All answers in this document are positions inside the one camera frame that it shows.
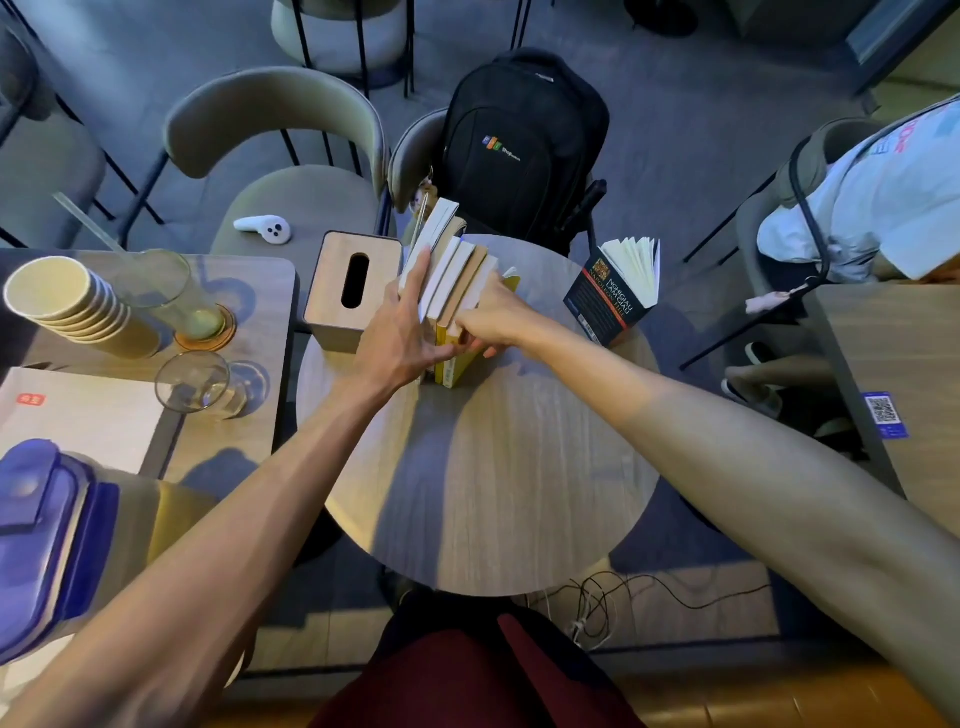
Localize beige chair with curved backrest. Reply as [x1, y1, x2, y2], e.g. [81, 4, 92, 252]
[118, 65, 392, 261]

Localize orange round coaster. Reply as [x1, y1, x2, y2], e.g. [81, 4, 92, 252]
[173, 303, 238, 354]

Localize blue code sticker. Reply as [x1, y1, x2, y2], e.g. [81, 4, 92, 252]
[861, 390, 910, 441]

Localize yellow cover book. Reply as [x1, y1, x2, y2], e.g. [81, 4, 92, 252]
[434, 253, 522, 390]

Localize white box with red label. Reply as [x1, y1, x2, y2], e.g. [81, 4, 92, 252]
[0, 366, 167, 476]

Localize blue lidded plastic container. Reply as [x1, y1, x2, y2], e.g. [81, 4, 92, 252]
[0, 439, 220, 678]

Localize beige chair with black frame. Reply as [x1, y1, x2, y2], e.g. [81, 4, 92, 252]
[270, 0, 418, 99]

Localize brown cover book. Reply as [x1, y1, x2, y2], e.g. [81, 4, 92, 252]
[433, 243, 491, 348]

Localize grey upholstered chair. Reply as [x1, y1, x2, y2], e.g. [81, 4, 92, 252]
[0, 21, 108, 250]

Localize wooden tissue box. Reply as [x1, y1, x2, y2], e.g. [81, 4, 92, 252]
[303, 231, 405, 354]

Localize person's dark red shorts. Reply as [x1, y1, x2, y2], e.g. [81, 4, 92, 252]
[309, 591, 648, 728]

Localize person's right hand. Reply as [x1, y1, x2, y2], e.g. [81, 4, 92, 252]
[453, 273, 553, 360]

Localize black backpack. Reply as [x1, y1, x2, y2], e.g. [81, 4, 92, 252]
[433, 48, 611, 252]

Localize beige chair holding backpack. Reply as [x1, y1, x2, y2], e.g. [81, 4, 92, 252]
[387, 107, 451, 216]

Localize stack of paper cups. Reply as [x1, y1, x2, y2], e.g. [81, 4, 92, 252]
[3, 255, 163, 360]

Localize person's right forearm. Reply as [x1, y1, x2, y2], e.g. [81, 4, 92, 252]
[525, 311, 960, 725]

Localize person's left forearm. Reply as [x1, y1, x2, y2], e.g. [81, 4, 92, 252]
[0, 377, 402, 728]

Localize black bag strap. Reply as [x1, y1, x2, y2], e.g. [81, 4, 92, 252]
[786, 133, 835, 289]

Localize person's left hand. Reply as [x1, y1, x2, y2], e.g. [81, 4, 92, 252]
[346, 249, 468, 399]

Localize tall drinking glass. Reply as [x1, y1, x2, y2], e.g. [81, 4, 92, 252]
[111, 249, 227, 343]

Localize cream page book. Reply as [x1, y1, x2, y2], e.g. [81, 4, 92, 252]
[417, 237, 478, 325]

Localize white handheld controller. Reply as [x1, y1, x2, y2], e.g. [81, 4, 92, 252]
[233, 214, 294, 246]

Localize white paperback book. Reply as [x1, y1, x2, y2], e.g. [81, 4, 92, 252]
[399, 197, 462, 295]

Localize tangle of floor cables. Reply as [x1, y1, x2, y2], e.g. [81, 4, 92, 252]
[523, 570, 774, 654]

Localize beige chair with black legs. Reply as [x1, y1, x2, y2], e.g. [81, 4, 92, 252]
[678, 116, 888, 373]

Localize short clear glass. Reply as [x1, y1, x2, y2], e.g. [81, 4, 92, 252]
[154, 350, 250, 420]

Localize black cover open book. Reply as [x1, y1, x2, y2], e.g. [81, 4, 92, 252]
[563, 236, 663, 348]

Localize clear drinking straw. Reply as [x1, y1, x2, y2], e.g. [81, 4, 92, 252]
[51, 192, 126, 255]

